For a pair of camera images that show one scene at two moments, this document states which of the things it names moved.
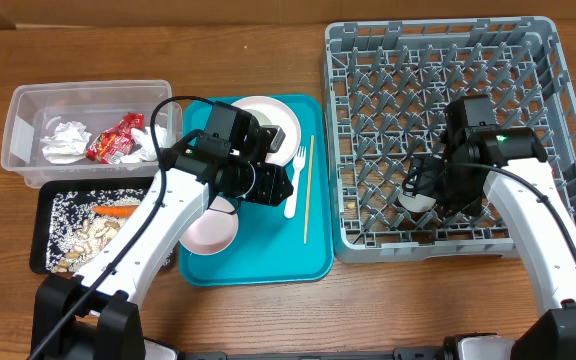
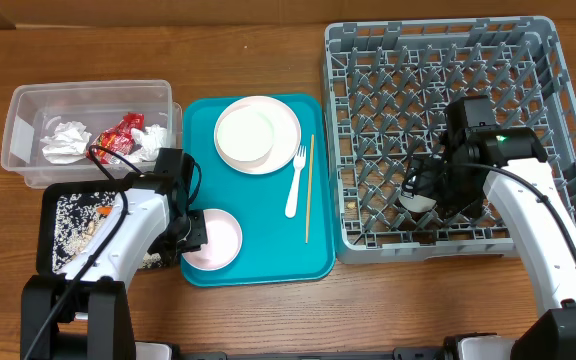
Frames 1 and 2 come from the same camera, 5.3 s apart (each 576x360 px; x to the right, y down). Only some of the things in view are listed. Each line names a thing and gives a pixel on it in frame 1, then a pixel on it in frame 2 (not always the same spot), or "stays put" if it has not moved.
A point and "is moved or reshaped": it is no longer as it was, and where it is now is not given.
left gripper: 273,189 → 175,248
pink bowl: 214,231 is moved or reshaped
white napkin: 67,144 stays put
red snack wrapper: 108,146 stays put
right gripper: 429,183 stays put
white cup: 419,203 stays put
